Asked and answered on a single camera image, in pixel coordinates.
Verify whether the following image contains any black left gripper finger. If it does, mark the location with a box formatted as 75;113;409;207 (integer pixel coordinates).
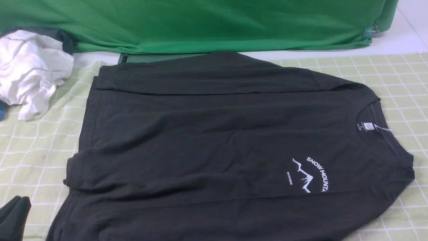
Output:
0;196;31;241

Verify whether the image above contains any dark gray long-sleeved shirt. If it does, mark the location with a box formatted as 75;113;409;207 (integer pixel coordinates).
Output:
47;52;415;241

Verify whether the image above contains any white crumpled shirt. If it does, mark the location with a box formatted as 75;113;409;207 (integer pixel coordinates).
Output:
0;30;74;122

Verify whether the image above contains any light green checkered tablecloth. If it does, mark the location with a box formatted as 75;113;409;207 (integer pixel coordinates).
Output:
0;53;428;241

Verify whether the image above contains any blue object at edge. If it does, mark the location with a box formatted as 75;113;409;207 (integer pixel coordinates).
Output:
0;101;7;121

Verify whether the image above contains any dark gray garment behind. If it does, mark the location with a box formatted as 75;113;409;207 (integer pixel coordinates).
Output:
1;26;75;55

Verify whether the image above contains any green backdrop cloth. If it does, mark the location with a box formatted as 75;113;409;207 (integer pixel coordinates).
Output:
0;0;398;54

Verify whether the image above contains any metal binder clip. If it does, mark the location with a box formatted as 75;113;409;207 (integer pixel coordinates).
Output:
363;26;380;39

